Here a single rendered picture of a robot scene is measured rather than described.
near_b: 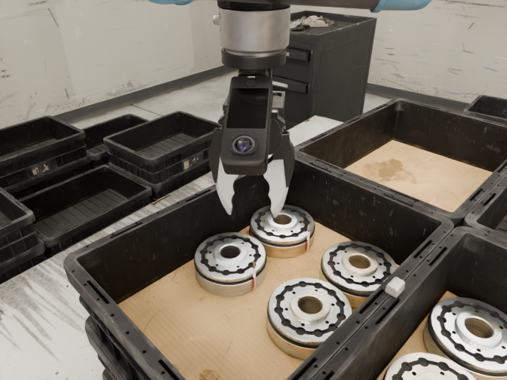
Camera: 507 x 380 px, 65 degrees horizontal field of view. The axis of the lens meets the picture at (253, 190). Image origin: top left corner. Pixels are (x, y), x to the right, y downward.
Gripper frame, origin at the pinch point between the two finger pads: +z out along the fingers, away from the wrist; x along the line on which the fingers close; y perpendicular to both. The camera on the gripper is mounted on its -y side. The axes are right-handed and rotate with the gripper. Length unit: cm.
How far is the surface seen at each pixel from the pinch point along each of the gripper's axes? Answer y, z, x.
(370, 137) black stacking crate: 41.1, 7.0, -22.0
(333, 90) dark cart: 157, 34, -24
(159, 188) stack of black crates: 77, 47, 43
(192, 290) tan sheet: -4.3, 11.1, 7.7
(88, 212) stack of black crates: 73, 56, 70
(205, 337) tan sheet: -11.7, 11.1, 4.4
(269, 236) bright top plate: 5.3, 8.2, -2.2
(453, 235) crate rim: -1.2, 1.0, -25.4
